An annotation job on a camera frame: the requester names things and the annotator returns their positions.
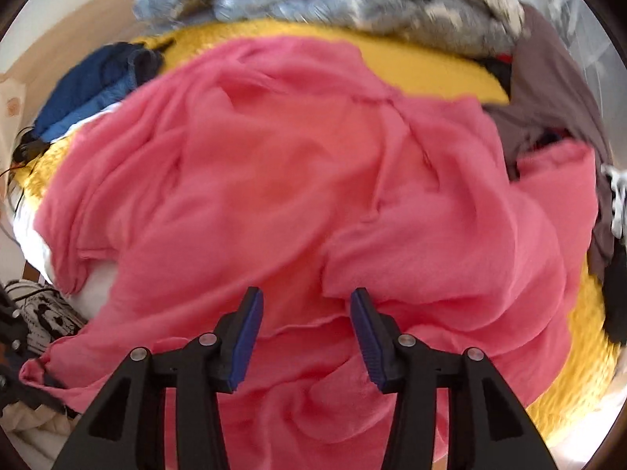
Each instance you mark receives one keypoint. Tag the blue jeans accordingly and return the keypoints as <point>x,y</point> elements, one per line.
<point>63,122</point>

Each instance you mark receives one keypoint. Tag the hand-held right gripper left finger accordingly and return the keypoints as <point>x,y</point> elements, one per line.
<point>247,342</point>

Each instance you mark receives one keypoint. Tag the grey floral duvet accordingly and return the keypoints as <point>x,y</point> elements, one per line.
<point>294,0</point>

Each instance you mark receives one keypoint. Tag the navy folded garment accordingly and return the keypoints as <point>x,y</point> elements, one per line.
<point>98,73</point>

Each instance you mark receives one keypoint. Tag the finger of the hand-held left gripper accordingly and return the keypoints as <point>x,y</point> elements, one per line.
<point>19,389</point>
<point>9,328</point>

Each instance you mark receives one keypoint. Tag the black white printed cloth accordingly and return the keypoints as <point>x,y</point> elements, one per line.
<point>44,313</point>

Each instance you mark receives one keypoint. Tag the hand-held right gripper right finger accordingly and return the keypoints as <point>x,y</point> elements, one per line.
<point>368,347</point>

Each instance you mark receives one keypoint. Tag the white crumpled garment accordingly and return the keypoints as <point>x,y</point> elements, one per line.
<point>617,196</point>

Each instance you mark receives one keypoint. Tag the white folded garment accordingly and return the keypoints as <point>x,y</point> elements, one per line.
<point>90,121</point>

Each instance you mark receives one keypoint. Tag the white bed sheet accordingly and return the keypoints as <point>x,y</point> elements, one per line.
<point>32,245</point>

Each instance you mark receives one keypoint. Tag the wooden headboard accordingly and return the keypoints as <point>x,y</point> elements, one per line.
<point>73,34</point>

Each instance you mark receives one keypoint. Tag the yellow dotted blanket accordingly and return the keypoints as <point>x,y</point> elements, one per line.
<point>416,66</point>

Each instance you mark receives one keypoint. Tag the cream printed curtain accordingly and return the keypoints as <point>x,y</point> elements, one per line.
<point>10,103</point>

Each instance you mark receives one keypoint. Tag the pink shirt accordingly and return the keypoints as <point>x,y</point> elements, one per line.
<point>294,181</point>

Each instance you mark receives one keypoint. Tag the brown garment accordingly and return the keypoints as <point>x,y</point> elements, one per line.
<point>548,83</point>

